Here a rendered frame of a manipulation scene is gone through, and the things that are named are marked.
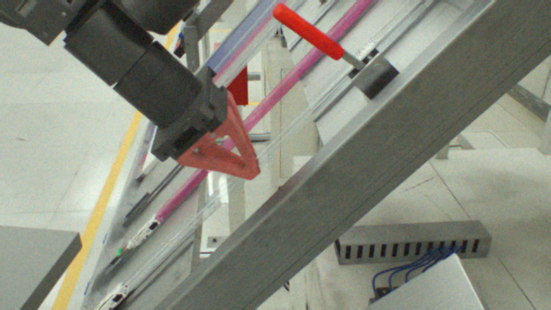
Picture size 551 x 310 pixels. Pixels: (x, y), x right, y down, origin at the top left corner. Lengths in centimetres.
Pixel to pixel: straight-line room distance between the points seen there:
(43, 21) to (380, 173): 27
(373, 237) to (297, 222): 46
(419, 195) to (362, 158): 69
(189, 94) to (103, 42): 8
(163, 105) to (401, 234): 55
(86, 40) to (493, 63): 30
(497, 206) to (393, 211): 21
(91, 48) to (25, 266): 62
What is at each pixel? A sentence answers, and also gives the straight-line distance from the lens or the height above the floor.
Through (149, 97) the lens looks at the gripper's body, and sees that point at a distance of 42.
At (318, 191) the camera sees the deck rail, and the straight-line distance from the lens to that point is 38.
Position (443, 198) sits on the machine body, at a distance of 107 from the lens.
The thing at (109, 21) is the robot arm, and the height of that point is 109.
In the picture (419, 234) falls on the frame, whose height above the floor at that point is 66.
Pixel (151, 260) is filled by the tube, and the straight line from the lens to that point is 55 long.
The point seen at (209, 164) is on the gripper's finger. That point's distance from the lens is 45.
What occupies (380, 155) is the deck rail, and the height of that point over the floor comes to 101.
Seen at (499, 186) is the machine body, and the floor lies 62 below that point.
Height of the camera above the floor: 118
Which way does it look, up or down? 29 degrees down
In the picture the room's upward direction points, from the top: straight up
